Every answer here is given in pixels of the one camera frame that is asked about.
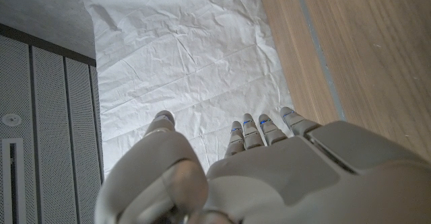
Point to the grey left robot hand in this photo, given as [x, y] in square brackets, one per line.
[286, 183]

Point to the white backdrop cloth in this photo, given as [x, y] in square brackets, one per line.
[185, 49]

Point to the ceiling slot vent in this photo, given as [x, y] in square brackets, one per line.
[12, 183]

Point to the round ceiling sensor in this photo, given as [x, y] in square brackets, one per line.
[11, 119]

